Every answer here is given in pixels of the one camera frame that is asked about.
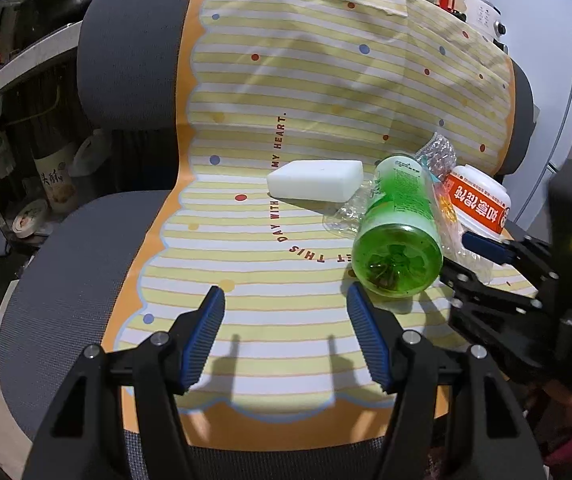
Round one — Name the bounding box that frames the bubble wrap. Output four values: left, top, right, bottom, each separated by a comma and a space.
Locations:
412, 131, 457, 181

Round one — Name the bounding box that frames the white rice cooker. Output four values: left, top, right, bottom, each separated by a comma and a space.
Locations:
458, 0, 509, 41

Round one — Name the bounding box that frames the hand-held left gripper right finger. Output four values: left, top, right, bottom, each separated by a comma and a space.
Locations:
347, 282, 546, 480

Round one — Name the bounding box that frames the white labelled jar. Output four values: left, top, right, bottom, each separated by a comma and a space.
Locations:
33, 142, 77, 216

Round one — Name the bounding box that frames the grey refrigerator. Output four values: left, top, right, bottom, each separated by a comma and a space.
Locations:
480, 0, 572, 181

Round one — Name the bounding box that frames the clear plastic packaging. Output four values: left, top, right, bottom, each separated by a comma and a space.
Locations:
322, 175, 494, 283

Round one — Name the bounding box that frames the orange white noodle cup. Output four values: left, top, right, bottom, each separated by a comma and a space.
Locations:
443, 165, 511, 241

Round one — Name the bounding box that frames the yellow striped dotted mat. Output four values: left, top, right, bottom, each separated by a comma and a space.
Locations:
101, 0, 541, 453

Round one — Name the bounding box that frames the grey fabric chair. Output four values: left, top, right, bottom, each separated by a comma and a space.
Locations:
0, 0, 539, 480

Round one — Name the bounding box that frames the curved metal shelf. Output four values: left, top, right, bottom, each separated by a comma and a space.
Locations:
0, 20, 87, 118

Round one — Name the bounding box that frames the white foam block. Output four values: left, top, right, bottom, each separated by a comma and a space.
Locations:
267, 160, 365, 202

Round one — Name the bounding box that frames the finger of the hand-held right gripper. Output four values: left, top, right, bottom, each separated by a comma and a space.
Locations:
462, 231, 561, 284
438, 261, 572, 377

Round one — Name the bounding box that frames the green plastic bottle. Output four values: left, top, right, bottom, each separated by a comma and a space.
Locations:
353, 154, 444, 297

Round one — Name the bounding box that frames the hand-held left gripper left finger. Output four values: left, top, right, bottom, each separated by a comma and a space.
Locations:
23, 285, 227, 480

